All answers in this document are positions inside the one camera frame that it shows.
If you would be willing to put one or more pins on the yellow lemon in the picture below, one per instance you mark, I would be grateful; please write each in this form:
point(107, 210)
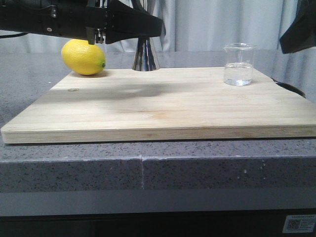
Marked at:
point(82, 57)

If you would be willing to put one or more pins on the white QR code label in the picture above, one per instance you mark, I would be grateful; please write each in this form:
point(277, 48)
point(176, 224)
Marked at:
point(299, 224)

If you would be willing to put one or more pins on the wooden cutting board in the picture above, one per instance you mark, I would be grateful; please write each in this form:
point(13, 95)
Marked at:
point(167, 104)

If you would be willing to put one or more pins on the clear glass beaker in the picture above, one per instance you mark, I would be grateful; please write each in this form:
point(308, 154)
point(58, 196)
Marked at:
point(239, 63)

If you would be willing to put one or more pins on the steel double jigger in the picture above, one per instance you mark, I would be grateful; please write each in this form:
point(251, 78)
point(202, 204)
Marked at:
point(145, 59)

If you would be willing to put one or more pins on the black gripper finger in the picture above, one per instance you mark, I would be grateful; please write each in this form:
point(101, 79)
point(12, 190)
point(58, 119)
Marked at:
point(124, 22)
point(139, 5)

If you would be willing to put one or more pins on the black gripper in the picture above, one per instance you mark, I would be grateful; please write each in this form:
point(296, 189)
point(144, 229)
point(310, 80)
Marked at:
point(302, 32)
point(74, 19)

